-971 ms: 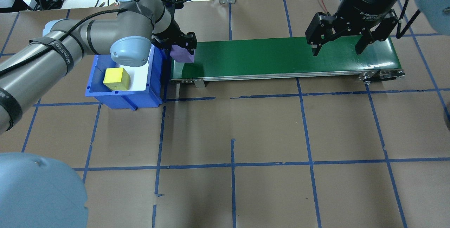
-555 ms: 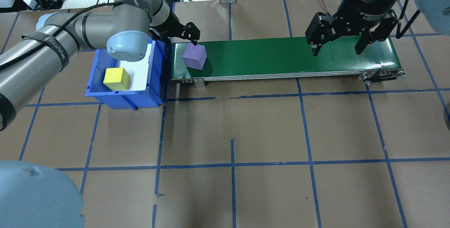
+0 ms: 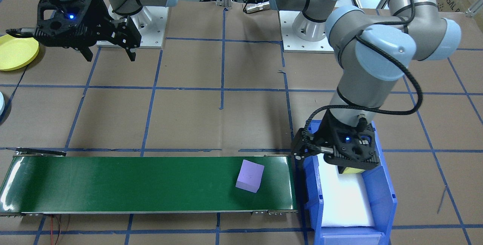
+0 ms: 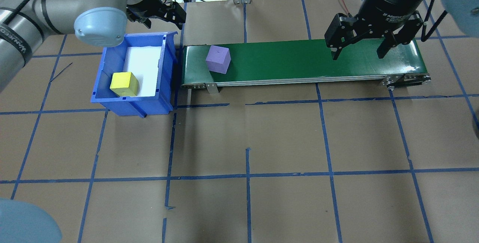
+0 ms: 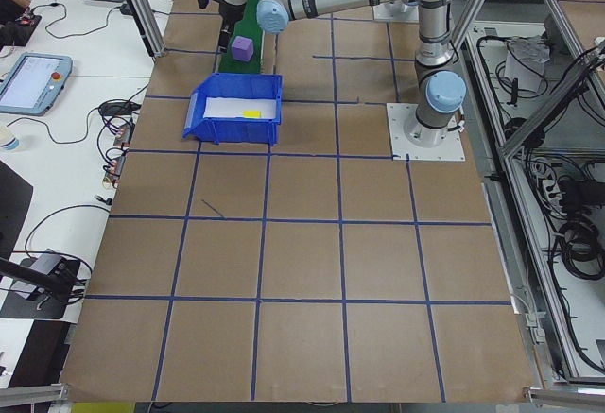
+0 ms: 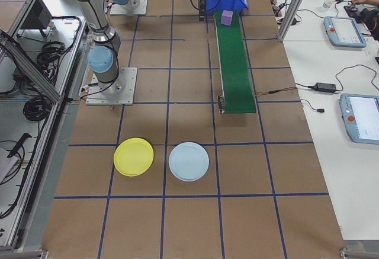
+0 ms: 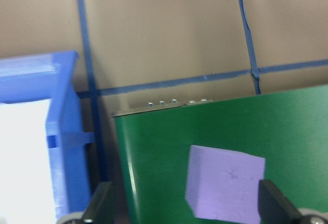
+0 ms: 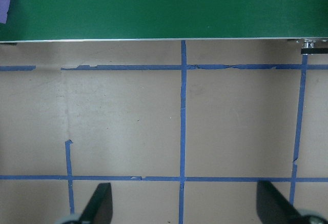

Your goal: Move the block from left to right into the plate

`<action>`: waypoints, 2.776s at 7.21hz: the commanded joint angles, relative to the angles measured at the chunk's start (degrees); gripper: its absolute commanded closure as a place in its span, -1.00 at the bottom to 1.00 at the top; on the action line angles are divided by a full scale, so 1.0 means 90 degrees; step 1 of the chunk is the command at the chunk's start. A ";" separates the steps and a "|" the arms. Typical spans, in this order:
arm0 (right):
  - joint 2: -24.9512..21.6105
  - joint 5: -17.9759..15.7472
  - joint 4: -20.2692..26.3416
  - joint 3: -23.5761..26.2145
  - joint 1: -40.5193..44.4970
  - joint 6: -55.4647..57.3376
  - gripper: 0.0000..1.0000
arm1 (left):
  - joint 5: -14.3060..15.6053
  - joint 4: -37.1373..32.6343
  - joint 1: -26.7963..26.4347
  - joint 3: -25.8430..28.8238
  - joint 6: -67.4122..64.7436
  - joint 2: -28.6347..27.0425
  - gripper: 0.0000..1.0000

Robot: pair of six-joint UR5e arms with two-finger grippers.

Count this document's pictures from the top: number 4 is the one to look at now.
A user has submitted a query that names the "purple foam cube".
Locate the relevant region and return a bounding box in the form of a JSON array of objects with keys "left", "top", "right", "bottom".
[{"left": 205, "top": 45, "right": 232, "bottom": 75}]

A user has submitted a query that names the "yellow foam cube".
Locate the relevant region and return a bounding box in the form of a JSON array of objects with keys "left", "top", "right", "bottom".
[{"left": 110, "top": 72, "right": 140, "bottom": 98}]

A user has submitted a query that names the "green belt conveyor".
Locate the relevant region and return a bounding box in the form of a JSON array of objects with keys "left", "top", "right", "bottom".
[{"left": 180, "top": 37, "right": 432, "bottom": 95}]

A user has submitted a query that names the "white foam pad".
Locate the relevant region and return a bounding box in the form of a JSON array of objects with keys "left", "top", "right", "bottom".
[{"left": 123, "top": 45, "right": 165, "bottom": 98}]

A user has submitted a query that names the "blue plastic storage bin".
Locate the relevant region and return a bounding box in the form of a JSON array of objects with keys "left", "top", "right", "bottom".
[{"left": 91, "top": 31, "right": 179, "bottom": 118}]

